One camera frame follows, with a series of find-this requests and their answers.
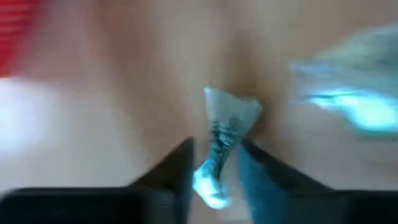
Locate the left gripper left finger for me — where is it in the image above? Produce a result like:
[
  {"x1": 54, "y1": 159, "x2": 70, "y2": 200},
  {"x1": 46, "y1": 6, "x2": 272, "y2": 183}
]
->
[{"x1": 129, "y1": 138, "x2": 195, "y2": 224}]

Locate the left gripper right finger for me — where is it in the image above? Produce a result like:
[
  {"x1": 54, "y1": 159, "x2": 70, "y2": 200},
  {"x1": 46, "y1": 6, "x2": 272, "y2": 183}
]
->
[{"x1": 239, "y1": 141, "x2": 343, "y2": 224}]

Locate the green white sweetener packet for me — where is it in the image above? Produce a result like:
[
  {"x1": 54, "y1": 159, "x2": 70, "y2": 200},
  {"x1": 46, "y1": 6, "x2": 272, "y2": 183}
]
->
[{"x1": 192, "y1": 86, "x2": 264, "y2": 210}]

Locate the teal ceramic mug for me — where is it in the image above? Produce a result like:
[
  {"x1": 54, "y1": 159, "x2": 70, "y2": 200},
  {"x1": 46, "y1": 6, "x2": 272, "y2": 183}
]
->
[{"x1": 287, "y1": 23, "x2": 398, "y2": 139}]

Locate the red plastic basket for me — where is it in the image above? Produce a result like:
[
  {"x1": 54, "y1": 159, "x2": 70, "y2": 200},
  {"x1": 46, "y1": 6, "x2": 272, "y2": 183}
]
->
[{"x1": 0, "y1": 0, "x2": 43, "y2": 78}]

